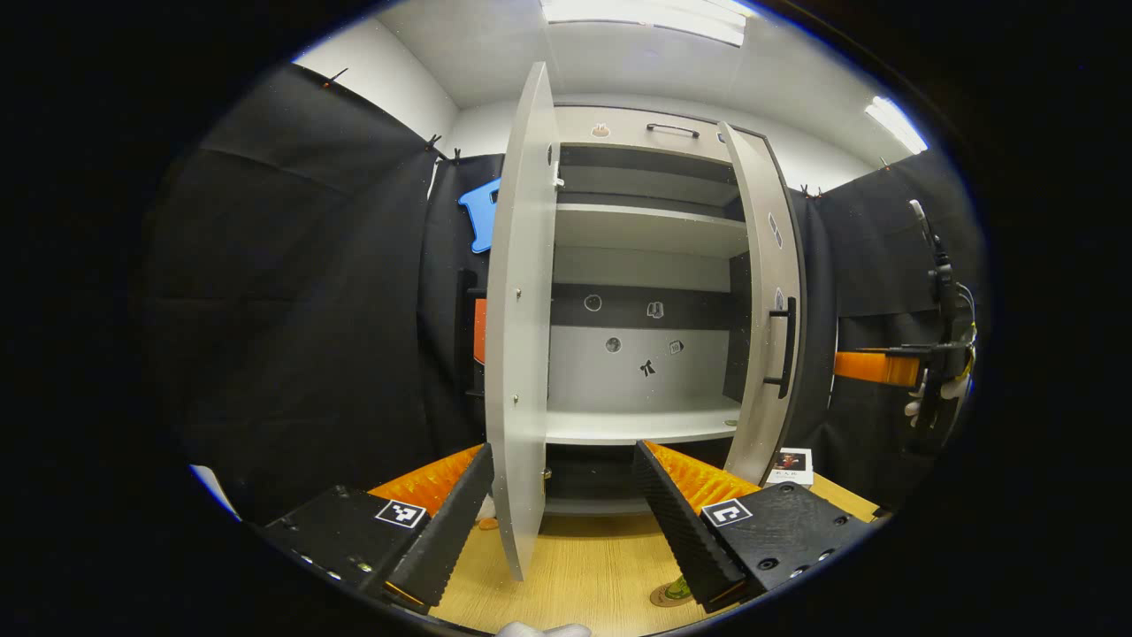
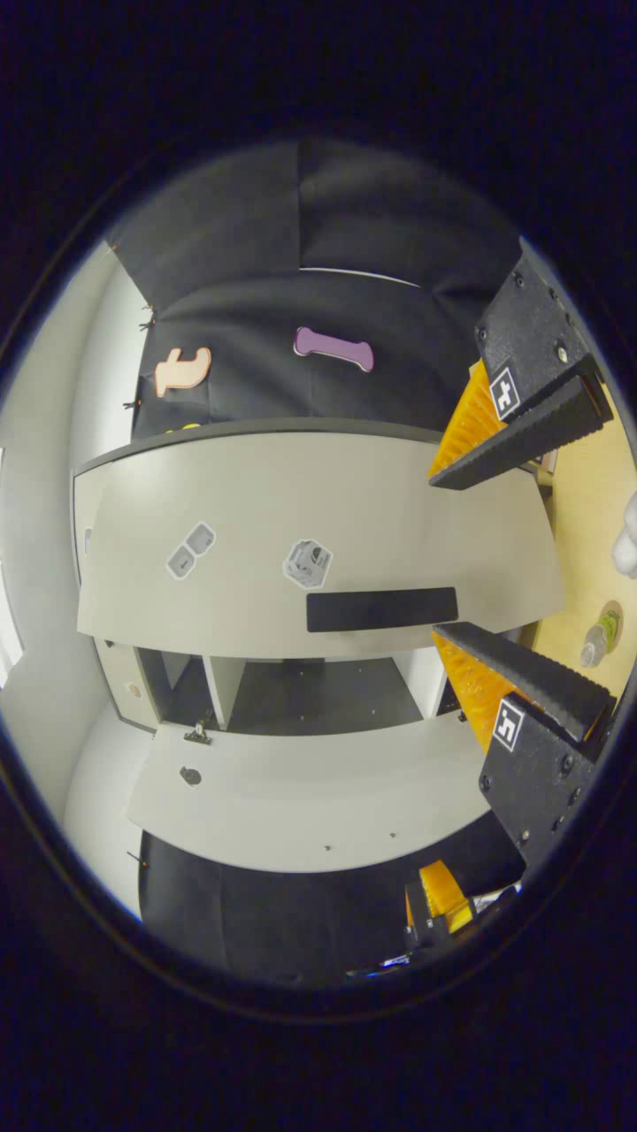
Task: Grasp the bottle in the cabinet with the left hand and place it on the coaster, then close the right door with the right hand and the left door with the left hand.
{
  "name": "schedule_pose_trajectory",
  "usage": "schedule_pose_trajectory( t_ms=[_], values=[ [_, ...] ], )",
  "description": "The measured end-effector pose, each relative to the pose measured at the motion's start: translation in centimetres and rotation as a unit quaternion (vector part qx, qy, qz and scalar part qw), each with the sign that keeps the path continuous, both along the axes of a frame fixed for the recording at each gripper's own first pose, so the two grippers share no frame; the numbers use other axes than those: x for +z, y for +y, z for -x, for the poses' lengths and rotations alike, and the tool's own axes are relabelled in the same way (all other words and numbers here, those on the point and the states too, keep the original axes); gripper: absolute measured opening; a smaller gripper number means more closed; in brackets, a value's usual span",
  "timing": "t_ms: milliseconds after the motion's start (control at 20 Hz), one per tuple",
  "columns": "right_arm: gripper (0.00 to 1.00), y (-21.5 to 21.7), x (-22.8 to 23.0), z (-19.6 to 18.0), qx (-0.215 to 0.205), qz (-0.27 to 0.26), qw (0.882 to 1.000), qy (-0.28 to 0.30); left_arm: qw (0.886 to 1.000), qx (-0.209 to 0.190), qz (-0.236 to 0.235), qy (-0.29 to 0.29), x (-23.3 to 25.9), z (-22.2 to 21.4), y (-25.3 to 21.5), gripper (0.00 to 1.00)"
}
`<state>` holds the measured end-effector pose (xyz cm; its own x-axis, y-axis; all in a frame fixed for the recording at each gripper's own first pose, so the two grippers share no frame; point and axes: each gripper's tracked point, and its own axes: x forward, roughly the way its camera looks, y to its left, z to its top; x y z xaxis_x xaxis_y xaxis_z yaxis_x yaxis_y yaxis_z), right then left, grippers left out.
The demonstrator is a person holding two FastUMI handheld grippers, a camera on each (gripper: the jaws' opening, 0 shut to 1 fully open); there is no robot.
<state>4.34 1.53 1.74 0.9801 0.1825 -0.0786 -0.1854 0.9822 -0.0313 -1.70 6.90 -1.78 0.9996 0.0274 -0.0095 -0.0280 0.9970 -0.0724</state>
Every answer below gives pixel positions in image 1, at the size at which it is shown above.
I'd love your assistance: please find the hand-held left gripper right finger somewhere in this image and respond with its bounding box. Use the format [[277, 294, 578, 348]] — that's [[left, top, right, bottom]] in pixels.
[[631, 440, 885, 614]]

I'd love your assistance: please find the white cabinet drawer front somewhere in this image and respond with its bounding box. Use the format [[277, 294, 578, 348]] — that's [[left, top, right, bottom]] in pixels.
[[555, 106, 735, 165]]

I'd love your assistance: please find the black backdrop cloth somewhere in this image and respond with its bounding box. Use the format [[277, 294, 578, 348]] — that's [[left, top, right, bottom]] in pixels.
[[141, 62, 987, 532]]

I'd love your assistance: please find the white cabinet door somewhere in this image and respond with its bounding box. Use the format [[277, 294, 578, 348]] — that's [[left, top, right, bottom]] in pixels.
[[485, 62, 562, 582], [718, 122, 806, 486]]

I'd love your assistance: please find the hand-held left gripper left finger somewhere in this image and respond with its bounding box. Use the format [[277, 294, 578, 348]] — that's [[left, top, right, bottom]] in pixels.
[[261, 442, 496, 616]]

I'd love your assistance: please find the ceiling light panel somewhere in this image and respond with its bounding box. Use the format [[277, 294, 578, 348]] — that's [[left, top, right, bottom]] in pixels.
[[865, 96, 929, 156], [541, 0, 748, 47]]

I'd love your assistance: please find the white and grey cabinet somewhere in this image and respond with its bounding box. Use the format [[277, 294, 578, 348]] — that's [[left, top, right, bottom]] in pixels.
[[544, 104, 784, 518]]

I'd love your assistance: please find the white portrait cover book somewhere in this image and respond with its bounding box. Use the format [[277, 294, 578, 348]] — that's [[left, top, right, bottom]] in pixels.
[[766, 448, 815, 489]]

